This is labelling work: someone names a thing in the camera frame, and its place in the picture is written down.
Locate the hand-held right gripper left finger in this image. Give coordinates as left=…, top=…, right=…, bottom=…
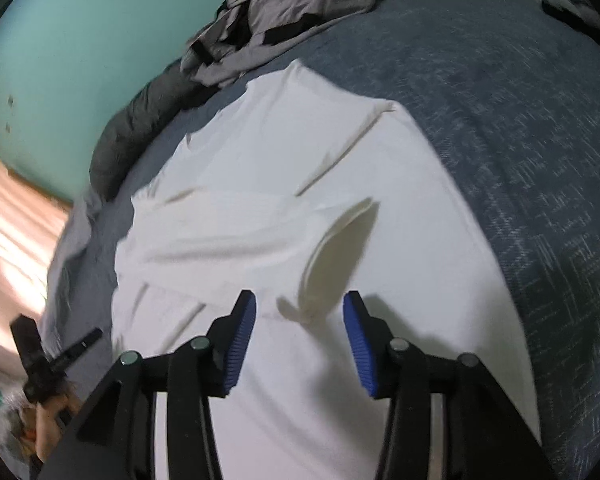
left=37, top=290, right=257, bottom=480

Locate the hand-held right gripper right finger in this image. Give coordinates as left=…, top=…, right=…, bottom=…
left=342, top=291, right=543, bottom=480

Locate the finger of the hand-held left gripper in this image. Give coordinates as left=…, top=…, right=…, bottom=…
left=55, top=327, right=103, bottom=367

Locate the white long-sleeve shirt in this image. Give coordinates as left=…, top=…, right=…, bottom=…
left=110, top=58, right=543, bottom=480

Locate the person's left hand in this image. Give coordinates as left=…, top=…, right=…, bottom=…
left=32, top=382, right=77, bottom=463

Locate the pile of plastic bags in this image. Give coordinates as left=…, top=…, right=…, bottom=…
left=0, top=385, right=41, bottom=466

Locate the light grey crumpled sheet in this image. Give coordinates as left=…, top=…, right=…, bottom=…
left=40, top=195, right=116, bottom=356

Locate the pink curtain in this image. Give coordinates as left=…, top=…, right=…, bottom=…
left=0, top=142, right=73, bottom=391

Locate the dark grey rolled duvet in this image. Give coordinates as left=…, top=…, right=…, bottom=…
left=89, top=57, right=216, bottom=203

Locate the bed with blue patterned sheet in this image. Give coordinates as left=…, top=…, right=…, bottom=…
left=40, top=0, right=600, bottom=480

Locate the grey jacket with black trim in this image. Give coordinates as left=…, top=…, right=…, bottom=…
left=180, top=0, right=383, bottom=88

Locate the blue-grey denim garment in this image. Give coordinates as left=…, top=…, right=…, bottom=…
left=540, top=0, right=600, bottom=36

